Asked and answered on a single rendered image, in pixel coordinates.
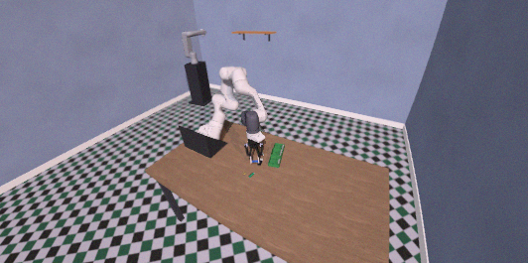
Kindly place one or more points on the green three-compartment bin rack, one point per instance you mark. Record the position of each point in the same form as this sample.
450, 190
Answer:
276, 155

